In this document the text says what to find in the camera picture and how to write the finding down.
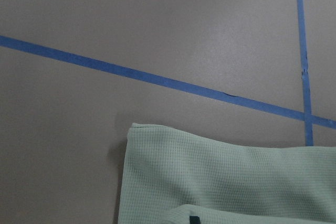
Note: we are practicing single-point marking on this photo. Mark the olive green long-sleeve shirt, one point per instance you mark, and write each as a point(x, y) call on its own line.
point(171, 176)

